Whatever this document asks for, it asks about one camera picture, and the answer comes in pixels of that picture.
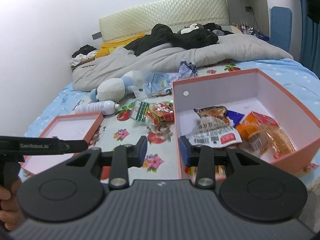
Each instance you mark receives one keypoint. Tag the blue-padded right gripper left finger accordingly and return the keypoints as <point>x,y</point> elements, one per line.
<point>123,158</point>

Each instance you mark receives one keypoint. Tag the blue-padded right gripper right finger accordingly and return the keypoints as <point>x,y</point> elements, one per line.
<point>202,157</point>

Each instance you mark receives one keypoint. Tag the green white striped snack packet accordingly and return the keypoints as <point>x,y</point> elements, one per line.
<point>139,111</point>

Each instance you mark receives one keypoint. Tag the blue snack packet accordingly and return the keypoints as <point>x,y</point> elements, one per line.
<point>233,118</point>

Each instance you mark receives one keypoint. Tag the red yellow snack bundle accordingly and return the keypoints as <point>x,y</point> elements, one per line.
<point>160,113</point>

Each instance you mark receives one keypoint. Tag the red orange bread packet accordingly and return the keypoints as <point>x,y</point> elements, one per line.
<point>262,133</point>

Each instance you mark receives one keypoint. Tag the large white brown snack bag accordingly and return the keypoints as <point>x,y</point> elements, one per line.
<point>211,129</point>

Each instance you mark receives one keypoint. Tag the person's left hand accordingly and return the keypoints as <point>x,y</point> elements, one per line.
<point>11,215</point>

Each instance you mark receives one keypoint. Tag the blue patterned bed sheet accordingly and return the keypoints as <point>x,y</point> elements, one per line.
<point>162,157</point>

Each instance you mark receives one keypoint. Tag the pink box lid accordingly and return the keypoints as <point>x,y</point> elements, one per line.
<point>67,127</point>

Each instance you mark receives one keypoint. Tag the white plastic bottle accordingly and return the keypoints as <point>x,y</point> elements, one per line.
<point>105,108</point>

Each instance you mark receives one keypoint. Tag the white and blue plush toy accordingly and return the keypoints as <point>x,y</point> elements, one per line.
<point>115,89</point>

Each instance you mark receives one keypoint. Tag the large pink cardboard box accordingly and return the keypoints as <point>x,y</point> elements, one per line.
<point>247,91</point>

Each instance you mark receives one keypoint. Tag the light blue snack bag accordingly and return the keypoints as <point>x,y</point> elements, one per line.
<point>153,84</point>

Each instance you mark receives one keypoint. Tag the crumpled purple wrapper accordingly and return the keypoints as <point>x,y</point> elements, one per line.
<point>187,70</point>

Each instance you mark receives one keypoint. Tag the yellow cloth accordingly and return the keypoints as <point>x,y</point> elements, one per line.
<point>108,47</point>

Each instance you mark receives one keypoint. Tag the grey duvet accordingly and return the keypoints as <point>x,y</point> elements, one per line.
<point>166,58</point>

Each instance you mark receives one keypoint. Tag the black clothing pile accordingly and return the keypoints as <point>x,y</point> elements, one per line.
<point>204,35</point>

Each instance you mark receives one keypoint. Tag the black white plush toy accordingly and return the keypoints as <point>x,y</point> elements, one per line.
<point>190,28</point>

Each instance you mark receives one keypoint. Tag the bottles on nightstand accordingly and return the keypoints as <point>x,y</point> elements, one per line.
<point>242,28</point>

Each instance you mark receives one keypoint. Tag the cream quilted headboard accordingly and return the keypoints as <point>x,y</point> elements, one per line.
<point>174,13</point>

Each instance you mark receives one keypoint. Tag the blue curtain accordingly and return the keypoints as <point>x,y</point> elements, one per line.
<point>309,55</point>

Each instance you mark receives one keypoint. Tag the blue chair back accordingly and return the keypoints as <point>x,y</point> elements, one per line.
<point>281,27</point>

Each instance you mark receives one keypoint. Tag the clothes pile at wall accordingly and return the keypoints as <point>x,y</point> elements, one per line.
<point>84,53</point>

